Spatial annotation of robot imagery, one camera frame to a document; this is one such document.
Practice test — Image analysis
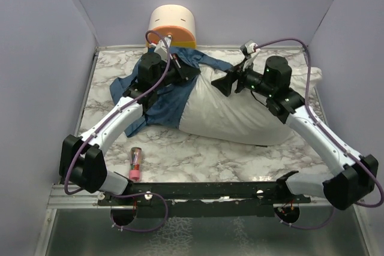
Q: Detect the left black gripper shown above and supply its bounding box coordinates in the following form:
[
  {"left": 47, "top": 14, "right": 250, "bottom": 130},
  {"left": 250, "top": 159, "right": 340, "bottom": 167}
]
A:
[{"left": 154, "top": 53, "right": 200, "bottom": 91}]

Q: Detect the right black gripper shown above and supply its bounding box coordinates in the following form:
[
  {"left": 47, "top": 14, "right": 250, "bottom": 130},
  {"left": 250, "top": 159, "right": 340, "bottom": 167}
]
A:
[{"left": 211, "top": 58, "right": 274, "bottom": 98}]

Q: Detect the blue patterned pillowcase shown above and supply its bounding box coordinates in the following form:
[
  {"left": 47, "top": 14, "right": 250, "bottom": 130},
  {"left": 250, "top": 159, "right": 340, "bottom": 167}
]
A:
[{"left": 110, "top": 47, "right": 232, "bottom": 137}]

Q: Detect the white pillow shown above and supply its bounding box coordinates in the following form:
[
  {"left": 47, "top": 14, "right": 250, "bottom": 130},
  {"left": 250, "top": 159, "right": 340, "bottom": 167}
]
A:
[{"left": 178, "top": 65, "right": 323, "bottom": 146}]

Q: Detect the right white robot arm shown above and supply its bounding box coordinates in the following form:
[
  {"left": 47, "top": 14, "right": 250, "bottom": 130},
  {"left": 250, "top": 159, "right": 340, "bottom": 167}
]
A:
[{"left": 211, "top": 56, "right": 378, "bottom": 210}]

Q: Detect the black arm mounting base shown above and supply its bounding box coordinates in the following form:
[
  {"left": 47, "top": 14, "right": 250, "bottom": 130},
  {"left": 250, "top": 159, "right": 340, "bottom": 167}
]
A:
[{"left": 98, "top": 179, "right": 310, "bottom": 218}]

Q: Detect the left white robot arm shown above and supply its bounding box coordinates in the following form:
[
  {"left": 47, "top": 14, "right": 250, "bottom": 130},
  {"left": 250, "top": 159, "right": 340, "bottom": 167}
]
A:
[{"left": 59, "top": 52, "right": 200, "bottom": 205}]

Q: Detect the round pastel drawer cabinet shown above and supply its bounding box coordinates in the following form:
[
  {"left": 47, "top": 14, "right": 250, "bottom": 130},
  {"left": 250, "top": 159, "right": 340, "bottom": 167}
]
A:
[{"left": 148, "top": 4, "right": 197, "bottom": 49}]

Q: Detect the pink capped small bottle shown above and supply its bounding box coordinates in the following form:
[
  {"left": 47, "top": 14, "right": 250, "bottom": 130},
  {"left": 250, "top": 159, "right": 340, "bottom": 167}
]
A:
[{"left": 128, "top": 147, "right": 142, "bottom": 182}]

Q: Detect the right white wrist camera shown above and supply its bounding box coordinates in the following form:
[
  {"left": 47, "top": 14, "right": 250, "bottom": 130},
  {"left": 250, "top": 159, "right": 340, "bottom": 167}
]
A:
[{"left": 239, "top": 40, "right": 260, "bottom": 60}]

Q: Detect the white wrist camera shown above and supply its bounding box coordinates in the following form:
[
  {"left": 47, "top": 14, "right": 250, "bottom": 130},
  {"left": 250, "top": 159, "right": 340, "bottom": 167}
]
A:
[
  {"left": 239, "top": 40, "right": 260, "bottom": 60},
  {"left": 154, "top": 37, "right": 172, "bottom": 62}
]

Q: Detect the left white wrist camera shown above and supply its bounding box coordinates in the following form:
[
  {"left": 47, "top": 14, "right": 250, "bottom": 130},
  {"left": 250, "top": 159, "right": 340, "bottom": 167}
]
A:
[{"left": 154, "top": 37, "right": 172, "bottom": 62}]

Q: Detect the aluminium frame rail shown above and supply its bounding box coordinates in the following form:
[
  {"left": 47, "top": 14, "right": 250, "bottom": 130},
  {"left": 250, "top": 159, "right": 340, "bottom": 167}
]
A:
[{"left": 48, "top": 181, "right": 362, "bottom": 210}]

